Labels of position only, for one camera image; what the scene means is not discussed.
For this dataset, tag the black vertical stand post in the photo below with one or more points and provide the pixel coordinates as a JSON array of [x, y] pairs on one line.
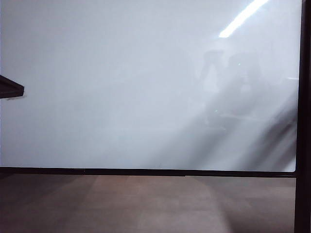
[[303, 121]]

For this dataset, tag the white board with black frame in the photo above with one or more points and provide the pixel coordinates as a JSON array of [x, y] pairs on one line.
[[121, 85]]

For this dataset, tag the dark flat slab end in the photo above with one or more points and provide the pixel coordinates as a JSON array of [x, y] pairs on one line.
[[12, 89]]

